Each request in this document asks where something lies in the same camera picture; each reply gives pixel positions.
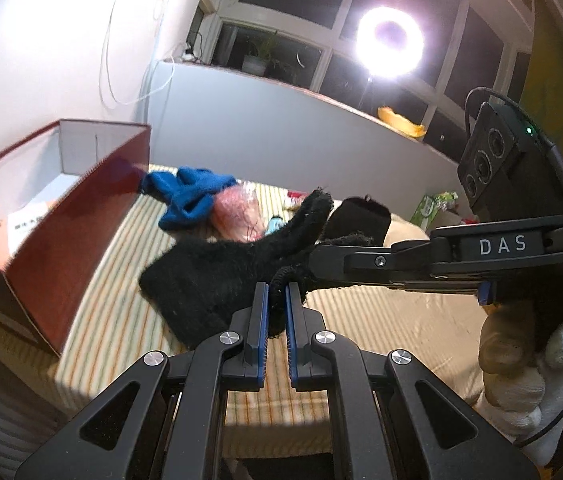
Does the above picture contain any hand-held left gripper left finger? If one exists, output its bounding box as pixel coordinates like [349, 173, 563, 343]
[14, 282, 270, 480]

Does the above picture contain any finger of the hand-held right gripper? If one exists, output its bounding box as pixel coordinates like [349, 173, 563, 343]
[341, 279, 493, 307]
[308, 236, 435, 282]

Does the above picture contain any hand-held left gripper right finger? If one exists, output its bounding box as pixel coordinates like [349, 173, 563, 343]
[285, 282, 542, 480]

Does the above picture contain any black fuzzy glove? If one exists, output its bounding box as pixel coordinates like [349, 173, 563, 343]
[139, 187, 392, 353]

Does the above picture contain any pink item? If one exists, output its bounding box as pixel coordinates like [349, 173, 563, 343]
[210, 182, 263, 241]

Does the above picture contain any blue knit cloth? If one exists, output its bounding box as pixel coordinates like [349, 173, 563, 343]
[140, 167, 238, 233]

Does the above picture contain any dark red cardboard box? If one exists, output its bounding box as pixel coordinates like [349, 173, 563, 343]
[0, 119, 152, 358]

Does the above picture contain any person's right hand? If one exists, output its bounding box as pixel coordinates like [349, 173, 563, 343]
[478, 305, 563, 467]

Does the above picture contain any green tissue box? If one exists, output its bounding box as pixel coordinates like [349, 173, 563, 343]
[410, 191, 460, 228]

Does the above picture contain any red and white snack packet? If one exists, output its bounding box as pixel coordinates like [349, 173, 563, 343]
[284, 190, 311, 212]

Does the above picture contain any striped yellow sheet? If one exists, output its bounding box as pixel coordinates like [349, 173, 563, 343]
[56, 162, 488, 429]

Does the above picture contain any potted plant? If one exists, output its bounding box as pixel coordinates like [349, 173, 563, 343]
[240, 30, 285, 79]

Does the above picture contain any white framed window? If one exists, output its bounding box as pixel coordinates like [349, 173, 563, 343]
[200, 0, 533, 153]

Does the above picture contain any white printed paper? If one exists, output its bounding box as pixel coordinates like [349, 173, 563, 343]
[8, 204, 58, 242]

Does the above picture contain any ring light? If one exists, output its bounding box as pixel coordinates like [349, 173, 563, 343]
[355, 6, 425, 79]

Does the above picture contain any white cable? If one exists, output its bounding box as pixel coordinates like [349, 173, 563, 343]
[100, 0, 176, 107]

